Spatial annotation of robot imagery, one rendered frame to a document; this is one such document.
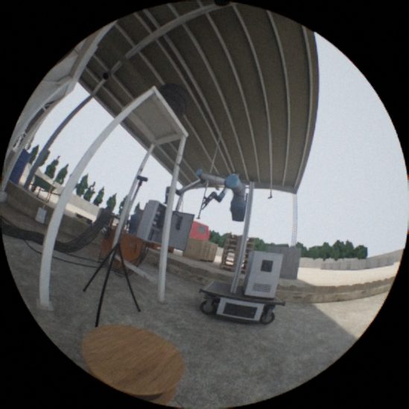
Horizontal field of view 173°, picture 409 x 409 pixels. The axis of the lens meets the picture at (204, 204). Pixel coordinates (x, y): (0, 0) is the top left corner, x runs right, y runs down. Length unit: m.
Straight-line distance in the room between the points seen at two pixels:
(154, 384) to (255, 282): 1.29
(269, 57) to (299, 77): 0.92
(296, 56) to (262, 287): 4.67
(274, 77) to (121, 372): 4.87
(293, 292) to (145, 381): 2.69
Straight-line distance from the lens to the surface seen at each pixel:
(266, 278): 1.54
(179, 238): 2.12
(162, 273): 1.59
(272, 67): 4.33
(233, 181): 1.50
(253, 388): 0.96
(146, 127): 2.72
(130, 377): 0.58
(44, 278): 1.07
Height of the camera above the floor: 0.73
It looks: 19 degrees up
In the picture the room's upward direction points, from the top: 14 degrees clockwise
